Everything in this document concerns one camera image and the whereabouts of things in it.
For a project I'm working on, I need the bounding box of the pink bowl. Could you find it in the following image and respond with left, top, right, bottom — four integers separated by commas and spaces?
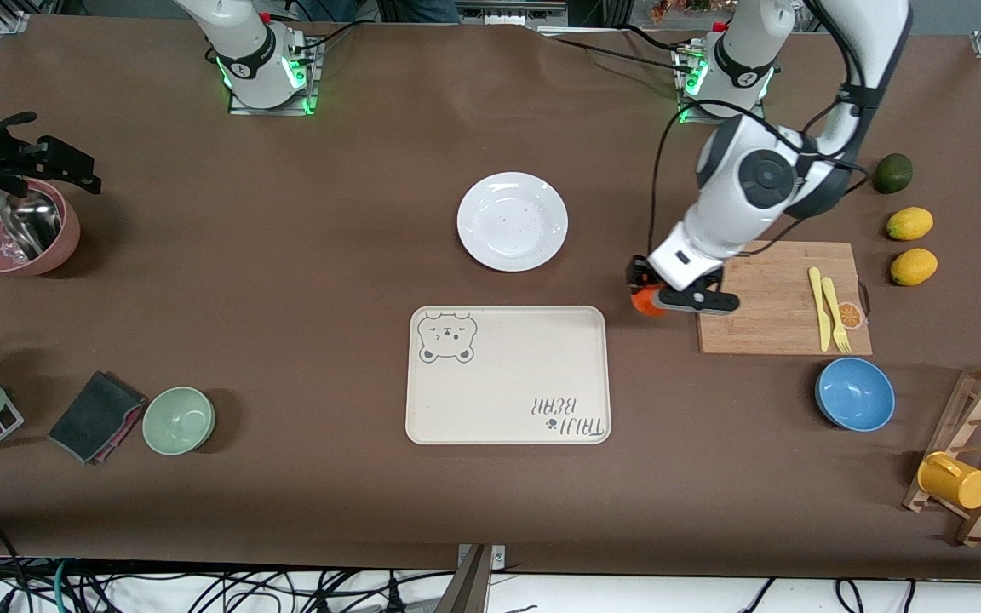
0, 177, 82, 278

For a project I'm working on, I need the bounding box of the dark camera mount bar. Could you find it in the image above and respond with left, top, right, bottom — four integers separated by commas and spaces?
435, 545, 491, 613

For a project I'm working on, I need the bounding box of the blue bowl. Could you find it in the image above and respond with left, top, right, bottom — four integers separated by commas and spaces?
815, 357, 897, 433

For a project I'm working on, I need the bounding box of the yellow cup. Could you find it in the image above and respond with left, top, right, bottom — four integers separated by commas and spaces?
917, 452, 981, 511

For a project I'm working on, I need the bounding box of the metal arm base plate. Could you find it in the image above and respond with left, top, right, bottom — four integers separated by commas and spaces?
676, 43, 768, 127
228, 38, 321, 116

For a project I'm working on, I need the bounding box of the grey metal frame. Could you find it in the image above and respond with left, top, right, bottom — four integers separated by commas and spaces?
459, 4, 568, 26

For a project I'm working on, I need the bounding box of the white round plate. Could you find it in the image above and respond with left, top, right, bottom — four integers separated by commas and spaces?
456, 172, 570, 273

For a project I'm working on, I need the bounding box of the folded dark grey cloth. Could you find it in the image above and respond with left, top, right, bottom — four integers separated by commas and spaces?
48, 370, 149, 466

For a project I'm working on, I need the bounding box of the pale green bowl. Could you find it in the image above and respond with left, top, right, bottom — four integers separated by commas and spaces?
142, 387, 216, 456

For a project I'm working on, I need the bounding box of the black arm base cable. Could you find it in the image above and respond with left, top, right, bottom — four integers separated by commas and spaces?
290, 19, 372, 56
542, 30, 689, 69

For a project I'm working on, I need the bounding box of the yellow plastic knife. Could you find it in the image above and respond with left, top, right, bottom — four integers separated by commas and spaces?
808, 266, 833, 352

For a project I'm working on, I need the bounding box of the wooden cutting board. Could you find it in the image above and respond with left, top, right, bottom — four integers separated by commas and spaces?
695, 241, 873, 356

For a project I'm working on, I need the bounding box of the dark green avocado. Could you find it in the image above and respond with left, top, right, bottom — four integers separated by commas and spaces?
873, 153, 915, 195

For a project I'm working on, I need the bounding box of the metal table bracket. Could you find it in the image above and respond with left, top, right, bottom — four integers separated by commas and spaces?
456, 543, 507, 573

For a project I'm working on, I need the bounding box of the cream bear print tray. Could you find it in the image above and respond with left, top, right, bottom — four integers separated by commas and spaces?
405, 306, 612, 446

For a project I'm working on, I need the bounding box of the yellow lemon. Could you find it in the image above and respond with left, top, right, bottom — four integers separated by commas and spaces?
890, 248, 939, 287
886, 207, 935, 242

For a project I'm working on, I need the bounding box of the orange fruit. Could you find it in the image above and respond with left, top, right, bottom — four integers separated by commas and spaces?
632, 286, 670, 318

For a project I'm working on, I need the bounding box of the person in blue jeans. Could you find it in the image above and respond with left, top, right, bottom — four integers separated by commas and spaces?
299, 0, 460, 24

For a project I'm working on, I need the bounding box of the wooden cup rack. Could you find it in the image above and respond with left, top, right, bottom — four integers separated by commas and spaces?
902, 360, 981, 547

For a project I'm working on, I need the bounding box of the shiny metal cup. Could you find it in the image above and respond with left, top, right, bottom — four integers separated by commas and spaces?
0, 192, 64, 261

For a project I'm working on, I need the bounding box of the yellow plastic fork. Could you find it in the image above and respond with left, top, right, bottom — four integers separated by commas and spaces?
821, 277, 852, 354

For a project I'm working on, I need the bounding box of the teal floor cable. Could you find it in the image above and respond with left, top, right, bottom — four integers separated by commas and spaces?
52, 558, 74, 613

